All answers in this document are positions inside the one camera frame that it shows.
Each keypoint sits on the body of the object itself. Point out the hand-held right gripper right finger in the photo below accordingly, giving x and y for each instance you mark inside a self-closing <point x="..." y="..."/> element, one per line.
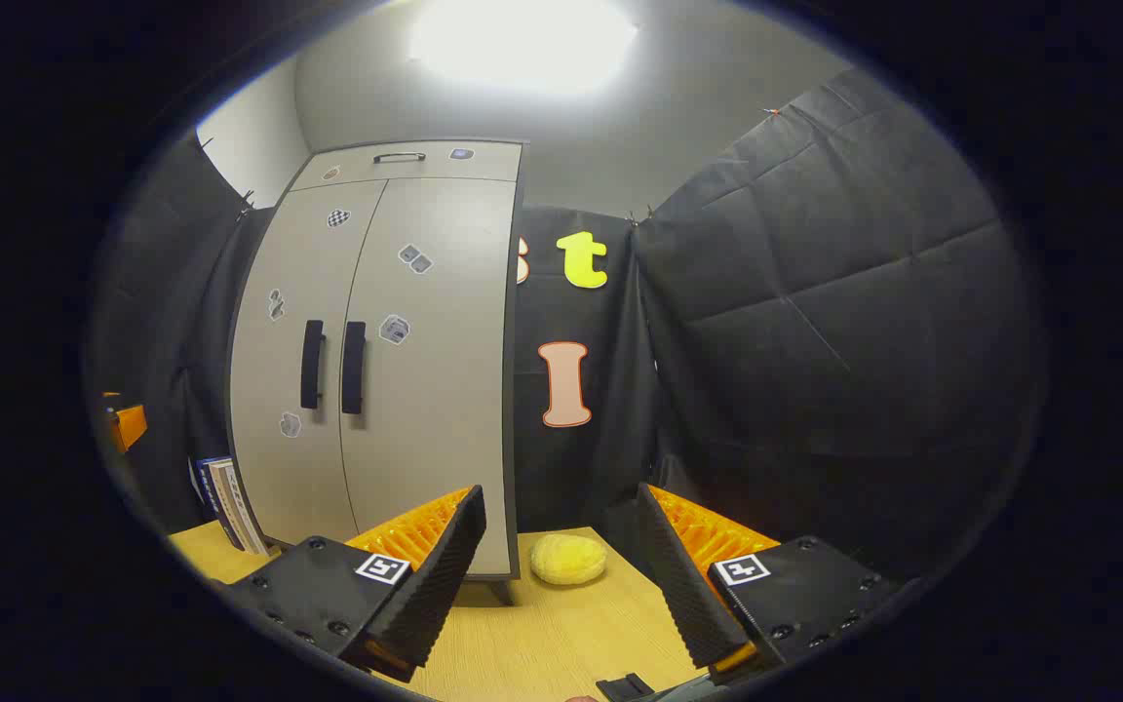
<point x="683" y="585"/>

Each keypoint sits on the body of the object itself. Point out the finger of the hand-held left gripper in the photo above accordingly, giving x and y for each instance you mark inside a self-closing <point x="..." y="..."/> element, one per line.
<point x="129" y="424"/>

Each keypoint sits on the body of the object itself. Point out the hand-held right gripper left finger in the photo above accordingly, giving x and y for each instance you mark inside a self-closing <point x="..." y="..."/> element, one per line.
<point x="445" y="575"/>

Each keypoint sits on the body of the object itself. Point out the box sticker shoe cabinet door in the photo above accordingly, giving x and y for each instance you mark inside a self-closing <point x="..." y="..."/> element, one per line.
<point x="445" y="439"/>

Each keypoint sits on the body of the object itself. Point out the checkered sticker shoe cabinet door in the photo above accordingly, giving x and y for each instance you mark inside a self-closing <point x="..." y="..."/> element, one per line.
<point x="279" y="468"/>

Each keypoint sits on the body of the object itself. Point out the grey double-door shoe cabinet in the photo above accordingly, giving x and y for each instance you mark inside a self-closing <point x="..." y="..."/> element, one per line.
<point x="516" y="390"/>

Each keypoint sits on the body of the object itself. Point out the grey cabinet drawer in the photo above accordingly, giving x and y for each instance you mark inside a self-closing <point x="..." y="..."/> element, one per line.
<point x="484" y="166"/>

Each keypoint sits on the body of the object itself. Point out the blue book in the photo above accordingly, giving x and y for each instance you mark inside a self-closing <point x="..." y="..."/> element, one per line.
<point x="207" y="487"/>

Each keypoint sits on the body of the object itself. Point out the yellow round sponge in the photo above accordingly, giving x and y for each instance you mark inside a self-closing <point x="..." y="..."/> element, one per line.
<point x="568" y="559"/>

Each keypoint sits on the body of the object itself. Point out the white book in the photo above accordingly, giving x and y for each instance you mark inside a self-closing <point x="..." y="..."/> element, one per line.
<point x="242" y="512"/>
<point x="226" y="492"/>

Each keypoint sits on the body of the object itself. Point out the black backdrop cloth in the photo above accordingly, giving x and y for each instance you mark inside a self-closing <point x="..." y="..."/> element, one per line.
<point x="815" y="341"/>

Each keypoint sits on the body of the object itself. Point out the ceiling light panel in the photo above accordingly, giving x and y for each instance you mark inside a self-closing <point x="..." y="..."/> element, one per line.
<point x="522" y="44"/>

